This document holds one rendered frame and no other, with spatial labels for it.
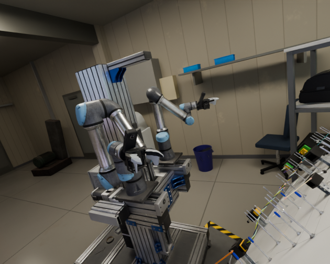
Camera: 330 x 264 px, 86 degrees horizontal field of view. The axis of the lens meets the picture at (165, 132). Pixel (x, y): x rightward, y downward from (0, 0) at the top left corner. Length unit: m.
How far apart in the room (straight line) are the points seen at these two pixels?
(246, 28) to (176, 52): 1.30
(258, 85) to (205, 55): 1.12
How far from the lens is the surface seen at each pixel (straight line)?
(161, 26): 4.13
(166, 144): 1.57
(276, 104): 3.73
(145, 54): 1.23
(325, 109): 1.52
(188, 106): 1.65
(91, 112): 1.05
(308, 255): 0.63
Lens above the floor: 1.81
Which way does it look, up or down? 15 degrees down
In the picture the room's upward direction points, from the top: 13 degrees counter-clockwise
